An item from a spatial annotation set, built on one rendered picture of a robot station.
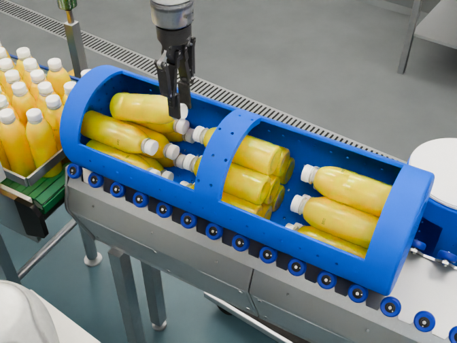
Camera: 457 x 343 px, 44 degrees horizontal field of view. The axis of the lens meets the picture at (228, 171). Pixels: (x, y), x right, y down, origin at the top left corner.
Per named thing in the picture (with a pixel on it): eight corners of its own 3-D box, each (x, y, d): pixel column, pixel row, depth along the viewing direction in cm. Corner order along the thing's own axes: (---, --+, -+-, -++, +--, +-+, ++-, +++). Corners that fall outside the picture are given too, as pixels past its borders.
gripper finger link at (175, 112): (179, 93, 129) (177, 94, 129) (181, 118, 134) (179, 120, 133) (168, 89, 130) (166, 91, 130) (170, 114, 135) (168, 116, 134)
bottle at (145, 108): (123, 124, 149) (182, 130, 138) (105, 114, 143) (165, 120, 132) (131, 99, 150) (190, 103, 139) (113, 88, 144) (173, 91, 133)
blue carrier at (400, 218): (379, 321, 124) (406, 239, 104) (71, 184, 155) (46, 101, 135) (417, 233, 141) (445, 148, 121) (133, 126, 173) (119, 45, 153)
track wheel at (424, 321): (438, 317, 120) (438, 315, 122) (417, 308, 121) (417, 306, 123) (430, 336, 120) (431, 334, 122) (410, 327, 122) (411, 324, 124)
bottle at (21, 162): (32, 158, 170) (16, 105, 157) (41, 173, 165) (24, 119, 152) (9, 167, 167) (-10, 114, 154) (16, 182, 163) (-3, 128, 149)
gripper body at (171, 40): (177, 34, 115) (179, 73, 122) (198, 17, 121) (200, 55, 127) (147, 25, 118) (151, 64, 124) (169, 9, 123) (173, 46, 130)
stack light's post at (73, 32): (115, 241, 264) (71, 26, 189) (109, 237, 265) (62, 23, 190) (121, 235, 266) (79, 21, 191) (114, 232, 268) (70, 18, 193)
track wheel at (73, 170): (80, 165, 155) (85, 165, 157) (67, 160, 156) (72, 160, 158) (76, 181, 155) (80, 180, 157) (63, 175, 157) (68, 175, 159)
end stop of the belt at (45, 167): (30, 186, 154) (28, 178, 152) (28, 185, 154) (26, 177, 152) (120, 109, 180) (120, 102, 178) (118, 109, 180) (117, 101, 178)
